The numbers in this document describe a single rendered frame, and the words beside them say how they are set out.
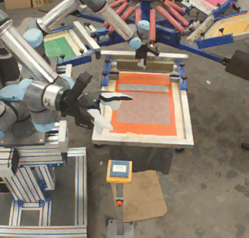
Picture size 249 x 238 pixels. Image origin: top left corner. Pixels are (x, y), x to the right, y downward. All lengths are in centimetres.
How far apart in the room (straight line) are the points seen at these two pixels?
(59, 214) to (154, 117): 107
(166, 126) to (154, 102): 23
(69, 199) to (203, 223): 115
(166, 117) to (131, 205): 97
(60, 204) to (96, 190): 42
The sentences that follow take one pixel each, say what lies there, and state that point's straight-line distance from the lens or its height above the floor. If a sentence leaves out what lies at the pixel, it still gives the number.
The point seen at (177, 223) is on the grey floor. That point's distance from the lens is 242.
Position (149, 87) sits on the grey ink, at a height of 96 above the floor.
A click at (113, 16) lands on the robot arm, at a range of 157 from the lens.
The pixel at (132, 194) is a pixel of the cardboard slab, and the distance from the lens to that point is 248.
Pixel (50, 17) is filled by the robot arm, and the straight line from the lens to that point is 168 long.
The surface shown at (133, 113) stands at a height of 96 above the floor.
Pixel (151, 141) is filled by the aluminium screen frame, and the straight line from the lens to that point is 157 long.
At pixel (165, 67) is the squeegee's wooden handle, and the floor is 107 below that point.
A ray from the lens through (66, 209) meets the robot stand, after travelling 224.
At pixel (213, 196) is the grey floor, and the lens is 261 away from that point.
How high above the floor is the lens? 220
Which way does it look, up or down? 45 degrees down
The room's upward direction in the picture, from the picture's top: straight up
